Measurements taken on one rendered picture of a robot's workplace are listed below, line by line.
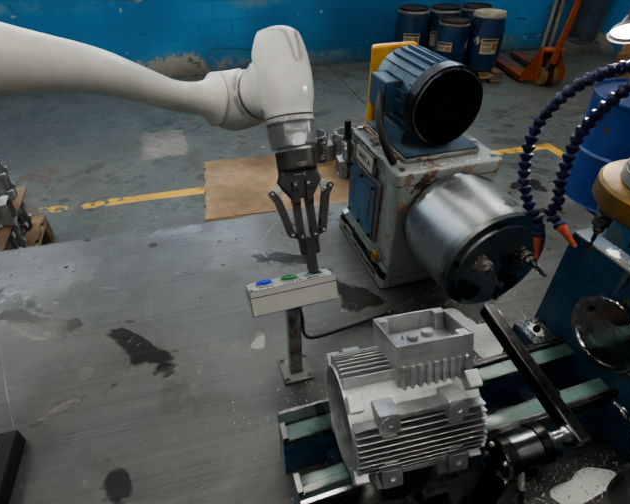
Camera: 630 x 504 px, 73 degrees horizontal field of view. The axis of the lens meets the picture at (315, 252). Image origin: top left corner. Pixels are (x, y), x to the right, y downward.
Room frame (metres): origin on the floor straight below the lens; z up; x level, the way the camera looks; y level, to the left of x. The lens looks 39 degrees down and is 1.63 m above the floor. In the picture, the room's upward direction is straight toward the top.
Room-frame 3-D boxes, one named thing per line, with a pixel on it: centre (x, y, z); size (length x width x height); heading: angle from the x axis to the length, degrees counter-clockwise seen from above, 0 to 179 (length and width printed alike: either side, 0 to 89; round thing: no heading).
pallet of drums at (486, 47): (5.58, -1.59, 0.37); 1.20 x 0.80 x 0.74; 100
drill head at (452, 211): (0.83, -0.34, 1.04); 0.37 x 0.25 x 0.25; 18
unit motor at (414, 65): (1.09, -0.23, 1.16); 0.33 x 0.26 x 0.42; 18
